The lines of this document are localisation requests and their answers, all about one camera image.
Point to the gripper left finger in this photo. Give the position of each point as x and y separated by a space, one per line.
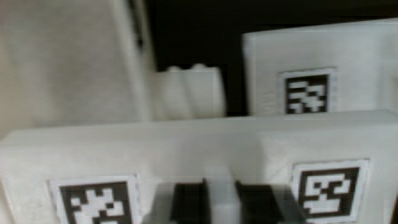
191 203

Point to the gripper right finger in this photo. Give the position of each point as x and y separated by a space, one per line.
269 204

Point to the white cabinet door panel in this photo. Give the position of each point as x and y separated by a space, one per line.
322 68
89 175

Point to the white cabinet body box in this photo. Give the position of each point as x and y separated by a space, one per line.
82 56

